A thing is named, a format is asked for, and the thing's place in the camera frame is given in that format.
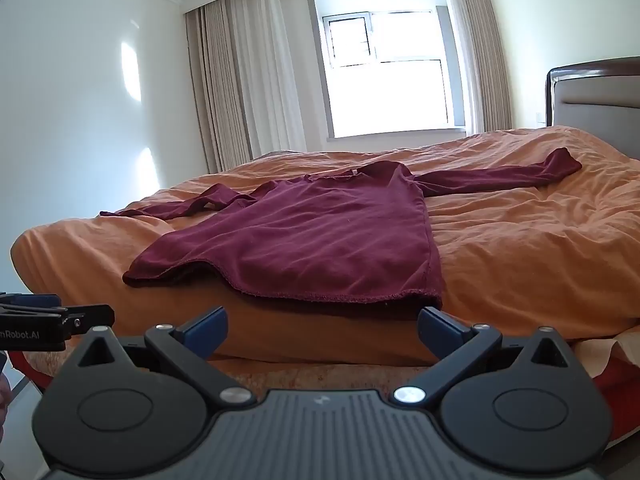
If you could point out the maroon long-sleeve shirt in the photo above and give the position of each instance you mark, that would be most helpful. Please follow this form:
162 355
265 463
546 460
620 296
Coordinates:
310 230

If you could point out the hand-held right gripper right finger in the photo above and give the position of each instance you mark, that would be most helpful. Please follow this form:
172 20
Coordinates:
442 332

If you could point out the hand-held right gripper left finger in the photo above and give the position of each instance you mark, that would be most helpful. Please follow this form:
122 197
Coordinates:
202 332

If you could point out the white-framed window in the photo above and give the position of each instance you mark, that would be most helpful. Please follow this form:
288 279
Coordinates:
390 70

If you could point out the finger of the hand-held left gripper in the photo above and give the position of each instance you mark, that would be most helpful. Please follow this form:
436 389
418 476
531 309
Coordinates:
92 316

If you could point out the orange duvet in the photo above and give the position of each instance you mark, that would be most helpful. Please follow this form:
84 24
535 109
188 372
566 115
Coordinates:
525 250

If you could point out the brown padded bed headboard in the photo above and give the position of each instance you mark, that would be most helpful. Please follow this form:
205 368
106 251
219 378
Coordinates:
595 97

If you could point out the white sheer curtain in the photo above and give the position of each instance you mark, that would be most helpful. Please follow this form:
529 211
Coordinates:
267 70
457 45

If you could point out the beige curtain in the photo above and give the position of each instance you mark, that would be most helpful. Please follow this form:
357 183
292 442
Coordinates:
487 55
217 90

